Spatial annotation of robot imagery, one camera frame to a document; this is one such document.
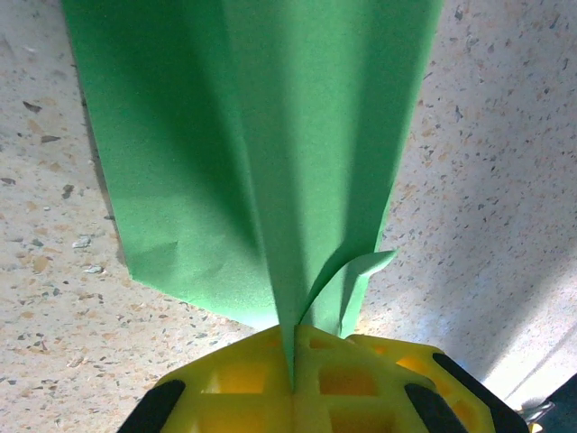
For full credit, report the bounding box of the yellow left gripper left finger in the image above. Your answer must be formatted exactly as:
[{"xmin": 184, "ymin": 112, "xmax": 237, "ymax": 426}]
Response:
[{"xmin": 116, "ymin": 327, "xmax": 294, "ymax": 433}]

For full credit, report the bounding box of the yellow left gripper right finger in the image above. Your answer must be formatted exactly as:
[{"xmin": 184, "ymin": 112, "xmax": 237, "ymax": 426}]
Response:
[{"xmin": 292, "ymin": 324, "xmax": 528, "ymax": 433}]

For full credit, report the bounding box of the green cloth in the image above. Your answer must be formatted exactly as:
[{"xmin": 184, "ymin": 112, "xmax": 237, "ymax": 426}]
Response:
[{"xmin": 60, "ymin": 0, "xmax": 445, "ymax": 393}]

